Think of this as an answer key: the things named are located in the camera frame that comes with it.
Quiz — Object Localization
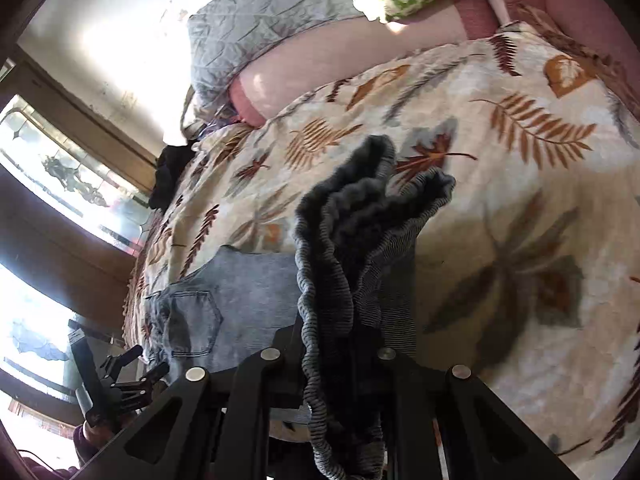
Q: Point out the grey denim pants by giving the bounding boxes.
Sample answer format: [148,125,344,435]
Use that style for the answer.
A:
[142,135,457,480]

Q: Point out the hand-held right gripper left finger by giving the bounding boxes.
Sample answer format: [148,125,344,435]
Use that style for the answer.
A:
[75,317,307,480]

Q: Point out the pink sofa backrest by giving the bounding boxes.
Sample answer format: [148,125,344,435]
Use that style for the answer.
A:
[484,0,640,88]

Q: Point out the wooden stained glass door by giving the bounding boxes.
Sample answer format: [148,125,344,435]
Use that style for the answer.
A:
[0,42,168,413]

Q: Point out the pink bolster cushion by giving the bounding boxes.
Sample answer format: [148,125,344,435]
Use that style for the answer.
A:
[229,0,502,129]

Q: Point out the black cloth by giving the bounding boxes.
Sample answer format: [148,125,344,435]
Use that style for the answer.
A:
[148,144,197,212]

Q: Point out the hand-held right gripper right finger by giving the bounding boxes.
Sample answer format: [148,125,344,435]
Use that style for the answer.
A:
[372,345,582,480]

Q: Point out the cream crumpled cloth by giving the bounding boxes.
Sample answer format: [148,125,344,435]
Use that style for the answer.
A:
[179,84,203,138]

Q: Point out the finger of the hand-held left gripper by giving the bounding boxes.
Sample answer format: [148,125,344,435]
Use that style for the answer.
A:
[101,344,144,377]
[111,361,171,403]

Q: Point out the grey quilted pillow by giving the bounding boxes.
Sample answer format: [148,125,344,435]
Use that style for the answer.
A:
[187,0,372,111]

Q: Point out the person's left hand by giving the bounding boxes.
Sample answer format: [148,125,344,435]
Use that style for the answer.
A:
[80,417,123,447]

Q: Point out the leaf printed blanket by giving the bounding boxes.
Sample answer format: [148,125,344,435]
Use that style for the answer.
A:
[120,20,640,480]

